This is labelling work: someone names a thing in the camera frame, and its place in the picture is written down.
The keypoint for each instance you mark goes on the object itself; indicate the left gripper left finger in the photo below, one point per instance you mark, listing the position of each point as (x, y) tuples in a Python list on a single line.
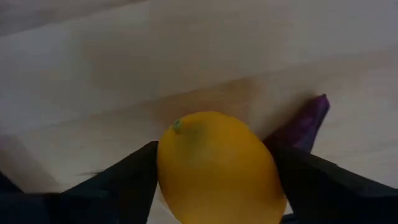
[(124, 193)]

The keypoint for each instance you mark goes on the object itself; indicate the yellow lemon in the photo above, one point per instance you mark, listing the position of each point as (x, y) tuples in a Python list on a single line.
[(217, 168)]

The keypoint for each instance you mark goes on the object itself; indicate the small purple eggplant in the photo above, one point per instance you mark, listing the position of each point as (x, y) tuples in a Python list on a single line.
[(306, 124)]

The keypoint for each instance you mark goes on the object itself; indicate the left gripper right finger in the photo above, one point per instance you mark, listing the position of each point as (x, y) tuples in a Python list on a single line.
[(326, 193)]

